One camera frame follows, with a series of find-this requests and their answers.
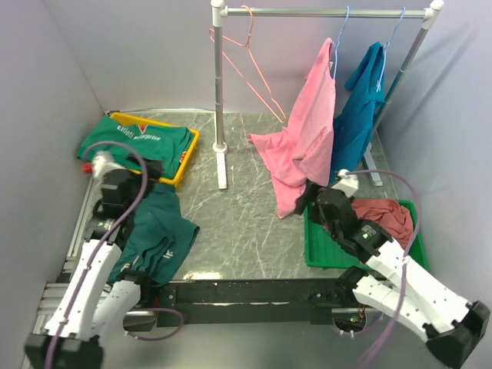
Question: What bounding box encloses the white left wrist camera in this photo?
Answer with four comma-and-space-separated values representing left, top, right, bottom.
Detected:
81, 151, 118, 179

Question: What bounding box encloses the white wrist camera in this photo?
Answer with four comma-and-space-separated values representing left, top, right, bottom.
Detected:
331, 169, 359, 198
81, 151, 118, 179

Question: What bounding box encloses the green printed t shirt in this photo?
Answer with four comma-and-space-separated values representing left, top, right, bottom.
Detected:
77, 115, 194, 179

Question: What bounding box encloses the light blue hanger right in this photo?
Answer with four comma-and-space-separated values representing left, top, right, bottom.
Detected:
376, 6, 407, 92

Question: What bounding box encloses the silver clothes rack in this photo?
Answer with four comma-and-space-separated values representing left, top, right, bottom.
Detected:
210, 1, 444, 190

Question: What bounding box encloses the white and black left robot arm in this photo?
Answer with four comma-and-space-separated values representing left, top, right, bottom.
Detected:
25, 151, 164, 368

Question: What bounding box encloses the light blue hanger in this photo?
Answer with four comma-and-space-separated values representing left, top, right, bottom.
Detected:
376, 6, 407, 92
332, 5, 351, 80

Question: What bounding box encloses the pink t shirt on hanger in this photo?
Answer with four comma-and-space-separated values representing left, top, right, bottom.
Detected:
248, 38, 336, 219

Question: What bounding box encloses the light blue hanger left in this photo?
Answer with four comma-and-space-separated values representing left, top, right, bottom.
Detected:
332, 5, 351, 80

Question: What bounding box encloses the green plastic tray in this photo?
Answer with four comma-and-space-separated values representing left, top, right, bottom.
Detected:
304, 200, 418, 270

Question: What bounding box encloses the blue t shirt on hanger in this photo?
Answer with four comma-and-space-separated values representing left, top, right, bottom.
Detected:
329, 42, 385, 183

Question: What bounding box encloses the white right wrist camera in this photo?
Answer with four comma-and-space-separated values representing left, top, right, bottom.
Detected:
331, 169, 359, 198

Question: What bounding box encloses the dark teal t shirt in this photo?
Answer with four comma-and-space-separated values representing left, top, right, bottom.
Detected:
107, 184, 200, 288

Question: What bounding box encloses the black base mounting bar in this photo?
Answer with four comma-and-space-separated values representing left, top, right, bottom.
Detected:
107, 278, 381, 327

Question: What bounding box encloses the salmon red t shirt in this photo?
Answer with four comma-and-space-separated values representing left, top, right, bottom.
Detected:
352, 198, 414, 250

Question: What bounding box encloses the yellow plastic tray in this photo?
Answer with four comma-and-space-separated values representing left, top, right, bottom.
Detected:
109, 112, 200, 186

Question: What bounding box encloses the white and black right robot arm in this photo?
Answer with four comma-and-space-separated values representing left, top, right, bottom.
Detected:
294, 182, 490, 368

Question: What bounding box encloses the pink wire hanger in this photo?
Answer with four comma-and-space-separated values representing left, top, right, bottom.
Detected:
208, 5, 288, 125

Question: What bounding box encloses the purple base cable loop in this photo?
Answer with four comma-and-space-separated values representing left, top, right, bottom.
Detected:
125, 307, 185, 342

